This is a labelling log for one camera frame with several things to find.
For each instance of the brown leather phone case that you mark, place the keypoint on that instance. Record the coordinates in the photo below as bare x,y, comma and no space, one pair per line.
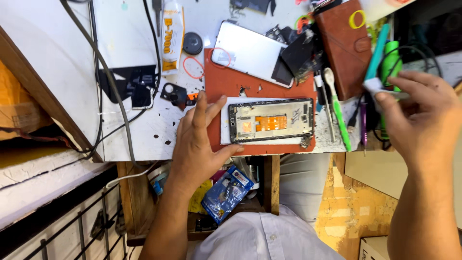
343,54

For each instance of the yellow packet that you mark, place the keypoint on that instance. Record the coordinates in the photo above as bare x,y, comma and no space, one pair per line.
197,200

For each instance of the yellow rubber band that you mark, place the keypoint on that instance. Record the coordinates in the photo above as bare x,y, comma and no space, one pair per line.
350,20

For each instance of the dark metal tweezers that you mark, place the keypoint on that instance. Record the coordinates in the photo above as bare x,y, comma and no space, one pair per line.
158,14

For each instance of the silver smartphone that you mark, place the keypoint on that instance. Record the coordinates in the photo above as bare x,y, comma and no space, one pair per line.
249,50

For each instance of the teal plastic tool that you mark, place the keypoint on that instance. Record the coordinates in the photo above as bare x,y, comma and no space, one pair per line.
377,50

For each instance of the person's white shirt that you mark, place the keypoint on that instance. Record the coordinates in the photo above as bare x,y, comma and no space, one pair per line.
260,238

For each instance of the open phone frame orange flex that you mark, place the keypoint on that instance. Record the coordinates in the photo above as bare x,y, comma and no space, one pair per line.
270,122

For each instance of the broken black phone screen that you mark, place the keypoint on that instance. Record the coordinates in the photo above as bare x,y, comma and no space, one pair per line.
137,86

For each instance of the black metal rack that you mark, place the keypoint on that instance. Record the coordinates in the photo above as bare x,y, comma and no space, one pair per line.
75,227

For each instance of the black camera bezel part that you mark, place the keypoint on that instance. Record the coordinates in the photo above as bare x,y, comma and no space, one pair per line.
168,94

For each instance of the beige cardboard panel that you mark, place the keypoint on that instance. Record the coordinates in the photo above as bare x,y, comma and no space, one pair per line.
371,173

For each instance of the white orange glue tube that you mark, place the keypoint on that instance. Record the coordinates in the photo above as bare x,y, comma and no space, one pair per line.
172,36

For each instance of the tape roll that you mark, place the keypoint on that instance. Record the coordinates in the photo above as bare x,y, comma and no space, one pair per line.
158,178

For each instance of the black round cap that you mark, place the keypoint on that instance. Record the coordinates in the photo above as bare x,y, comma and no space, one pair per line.
192,43

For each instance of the green rubber band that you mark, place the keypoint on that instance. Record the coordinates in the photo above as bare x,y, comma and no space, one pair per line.
296,21

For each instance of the blue parts packet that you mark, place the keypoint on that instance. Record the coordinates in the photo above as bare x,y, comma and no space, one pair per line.
225,195

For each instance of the small white plastic piece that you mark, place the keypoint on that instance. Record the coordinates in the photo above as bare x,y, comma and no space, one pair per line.
375,86

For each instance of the cracked black glass piece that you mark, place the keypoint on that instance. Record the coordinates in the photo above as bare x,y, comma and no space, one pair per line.
297,52

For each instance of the red-brown work mat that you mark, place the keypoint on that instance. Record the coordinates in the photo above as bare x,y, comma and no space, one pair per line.
220,81

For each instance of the person's grey trousers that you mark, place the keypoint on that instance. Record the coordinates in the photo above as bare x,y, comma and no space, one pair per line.
303,187

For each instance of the green bottle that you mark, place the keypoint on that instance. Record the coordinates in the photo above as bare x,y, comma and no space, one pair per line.
390,57

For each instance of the red rubber band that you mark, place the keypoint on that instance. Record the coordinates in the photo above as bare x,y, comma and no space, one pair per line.
184,68
229,57

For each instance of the purple screwdriver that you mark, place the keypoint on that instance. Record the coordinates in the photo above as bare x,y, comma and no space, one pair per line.
363,122

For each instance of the green white toothbrush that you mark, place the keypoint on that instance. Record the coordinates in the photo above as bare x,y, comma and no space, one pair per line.
339,112

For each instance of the person's right hand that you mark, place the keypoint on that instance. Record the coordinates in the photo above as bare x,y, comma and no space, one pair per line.
426,119

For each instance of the cardboard box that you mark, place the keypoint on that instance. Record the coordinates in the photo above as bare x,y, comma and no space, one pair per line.
373,249

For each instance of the small orange plastic part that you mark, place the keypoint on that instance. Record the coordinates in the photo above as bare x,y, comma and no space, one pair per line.
193,98

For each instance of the person's left hand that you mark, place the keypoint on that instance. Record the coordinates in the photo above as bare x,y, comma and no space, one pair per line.
195,148

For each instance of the white flat panel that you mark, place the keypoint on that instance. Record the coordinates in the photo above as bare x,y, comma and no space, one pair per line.
122,32

